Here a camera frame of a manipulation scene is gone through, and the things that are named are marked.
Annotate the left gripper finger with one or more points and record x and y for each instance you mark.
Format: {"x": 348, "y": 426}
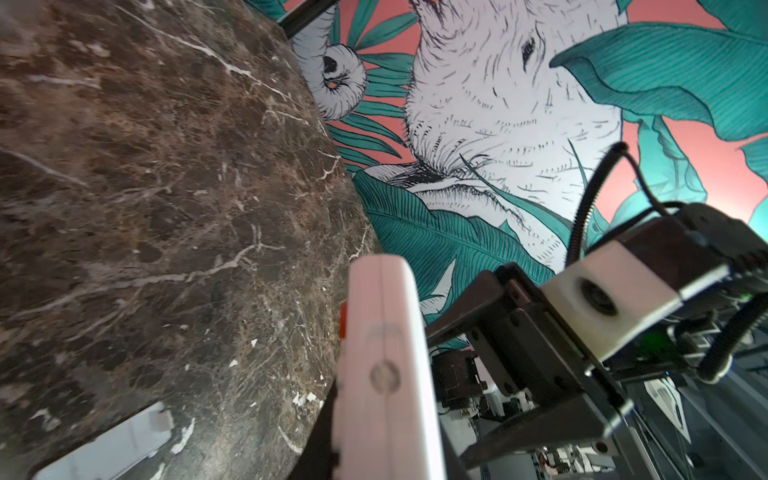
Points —
{"x": 318, "y": 458}

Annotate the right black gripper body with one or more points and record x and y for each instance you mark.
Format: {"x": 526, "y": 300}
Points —
{"x": 526, "y": 345}

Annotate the white remote control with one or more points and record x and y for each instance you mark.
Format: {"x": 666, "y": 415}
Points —
{"x": 385, "y": 422}

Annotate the white battery cover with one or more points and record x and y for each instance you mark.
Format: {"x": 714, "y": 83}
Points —
{"x": 115, "y": 451}

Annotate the right black frame post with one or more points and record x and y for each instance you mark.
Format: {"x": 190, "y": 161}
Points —
{"x": 302, "y": 15}

